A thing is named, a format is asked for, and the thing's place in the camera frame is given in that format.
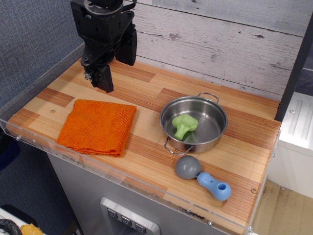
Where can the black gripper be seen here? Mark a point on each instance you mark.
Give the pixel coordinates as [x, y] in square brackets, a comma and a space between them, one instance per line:
[107, 29]

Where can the orange cloth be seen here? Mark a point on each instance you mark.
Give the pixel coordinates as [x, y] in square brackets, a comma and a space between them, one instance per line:
[97, 127]

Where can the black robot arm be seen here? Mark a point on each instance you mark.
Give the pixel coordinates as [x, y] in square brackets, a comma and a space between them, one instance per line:
[108, 32]

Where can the yellow cloth piece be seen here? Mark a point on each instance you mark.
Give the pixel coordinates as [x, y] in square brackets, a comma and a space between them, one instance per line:
[30, 229]

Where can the green toy broccoli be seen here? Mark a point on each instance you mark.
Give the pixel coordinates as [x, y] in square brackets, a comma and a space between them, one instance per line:
[183, 124]

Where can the stainless steel pot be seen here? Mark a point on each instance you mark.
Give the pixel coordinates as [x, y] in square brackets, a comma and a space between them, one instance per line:
[212, 123]

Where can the clear acrylic table guard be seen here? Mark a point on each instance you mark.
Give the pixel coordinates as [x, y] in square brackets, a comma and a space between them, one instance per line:
[143, 181]

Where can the grey and blue toy ladle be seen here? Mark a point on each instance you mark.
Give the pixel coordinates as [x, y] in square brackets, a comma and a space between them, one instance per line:
[188, 167]

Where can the silver button panel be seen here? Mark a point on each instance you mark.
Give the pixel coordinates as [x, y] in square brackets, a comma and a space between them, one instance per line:
[123, 221]

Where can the dark grey right post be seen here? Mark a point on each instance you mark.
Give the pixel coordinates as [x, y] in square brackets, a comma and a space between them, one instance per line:
[296, 72]

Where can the white aluminium rail block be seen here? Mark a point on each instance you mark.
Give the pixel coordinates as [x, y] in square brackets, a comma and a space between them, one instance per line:
[292, 163]

